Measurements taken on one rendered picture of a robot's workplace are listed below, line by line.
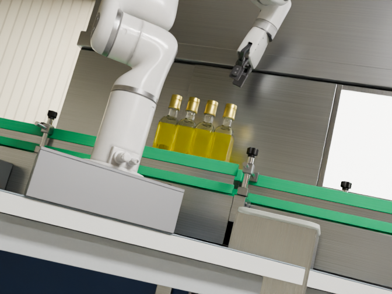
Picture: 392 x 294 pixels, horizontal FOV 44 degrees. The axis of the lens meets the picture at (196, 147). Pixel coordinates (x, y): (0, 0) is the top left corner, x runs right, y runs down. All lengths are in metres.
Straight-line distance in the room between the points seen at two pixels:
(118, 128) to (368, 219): 0.70
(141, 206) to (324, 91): 0.87
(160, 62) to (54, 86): 2.97
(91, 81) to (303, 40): 0.76
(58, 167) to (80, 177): 0.04
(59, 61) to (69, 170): 3.14
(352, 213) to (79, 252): 0.72
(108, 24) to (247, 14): 0.86
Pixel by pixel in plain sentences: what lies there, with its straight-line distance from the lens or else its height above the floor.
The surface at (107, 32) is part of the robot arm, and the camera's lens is 0.97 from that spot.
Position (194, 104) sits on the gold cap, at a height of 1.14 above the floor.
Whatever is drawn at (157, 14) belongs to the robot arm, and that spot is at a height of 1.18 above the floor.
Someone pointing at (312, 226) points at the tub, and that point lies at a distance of 1.02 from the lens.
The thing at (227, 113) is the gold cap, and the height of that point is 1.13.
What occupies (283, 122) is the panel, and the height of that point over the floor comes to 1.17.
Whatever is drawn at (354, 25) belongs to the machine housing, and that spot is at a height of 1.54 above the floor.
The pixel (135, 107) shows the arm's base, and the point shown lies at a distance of 0.94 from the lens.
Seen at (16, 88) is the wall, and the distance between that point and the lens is 3.90.
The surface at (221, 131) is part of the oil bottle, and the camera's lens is 1.41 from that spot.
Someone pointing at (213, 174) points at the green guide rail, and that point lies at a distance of 1.27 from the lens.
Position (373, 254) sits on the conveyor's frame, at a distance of 1.30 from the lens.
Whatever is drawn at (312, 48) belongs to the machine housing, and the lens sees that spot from 1.66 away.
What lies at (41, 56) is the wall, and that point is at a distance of 3.96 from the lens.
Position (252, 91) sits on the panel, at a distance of 1.59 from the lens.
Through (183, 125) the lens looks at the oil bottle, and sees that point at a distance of 1.44.
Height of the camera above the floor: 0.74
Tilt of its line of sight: 11 degrees up
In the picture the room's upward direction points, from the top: 14 degrees clockwise
